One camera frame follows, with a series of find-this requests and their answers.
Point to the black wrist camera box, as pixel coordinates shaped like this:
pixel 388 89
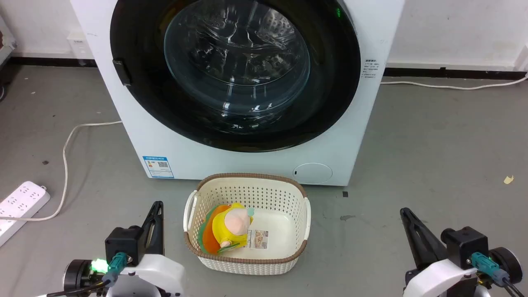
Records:
pixel 123 244
pixel 466 245

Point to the round white filter cover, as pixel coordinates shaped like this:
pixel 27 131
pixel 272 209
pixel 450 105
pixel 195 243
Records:
pixel 312 173

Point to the yellow tape scrap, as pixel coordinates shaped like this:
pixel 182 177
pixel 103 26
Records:
pixel 508 180

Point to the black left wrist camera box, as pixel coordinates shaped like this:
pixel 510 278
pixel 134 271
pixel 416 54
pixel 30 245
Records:
pixel 123 244

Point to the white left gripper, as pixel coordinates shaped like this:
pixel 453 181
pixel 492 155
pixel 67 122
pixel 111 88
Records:
pixel 156 276

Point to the small printed text sticker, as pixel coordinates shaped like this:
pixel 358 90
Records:
pixel 372 68

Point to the cream perforated laundry basket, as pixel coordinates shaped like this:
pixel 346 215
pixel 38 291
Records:
pixel 251 194

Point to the paper label inside basket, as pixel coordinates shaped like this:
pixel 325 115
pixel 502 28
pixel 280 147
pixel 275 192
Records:
pixel 258 239

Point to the blue energy label sticker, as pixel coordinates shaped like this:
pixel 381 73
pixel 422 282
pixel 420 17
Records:
pixel 158 167

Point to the round black glass washer door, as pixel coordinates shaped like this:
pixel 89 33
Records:
pixel 330 95

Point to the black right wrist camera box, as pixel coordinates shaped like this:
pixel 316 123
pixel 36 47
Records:
pixel 466 245

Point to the white front-load washing machine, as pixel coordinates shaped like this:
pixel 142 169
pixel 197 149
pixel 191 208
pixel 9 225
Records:
pixel 255 165

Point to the yellow doll with orange hat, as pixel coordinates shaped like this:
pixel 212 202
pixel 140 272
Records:
pixel 231 229

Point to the grey furniture edge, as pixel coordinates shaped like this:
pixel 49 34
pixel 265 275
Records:
pixel 6 43

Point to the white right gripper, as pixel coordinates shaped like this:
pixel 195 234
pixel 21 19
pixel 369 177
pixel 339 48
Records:
pixel 441 278

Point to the white wall outlet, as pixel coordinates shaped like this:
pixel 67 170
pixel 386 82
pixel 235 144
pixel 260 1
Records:
pixel 79 47

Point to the white power strip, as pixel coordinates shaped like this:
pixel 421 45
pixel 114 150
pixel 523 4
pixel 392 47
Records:
pixel 20 204

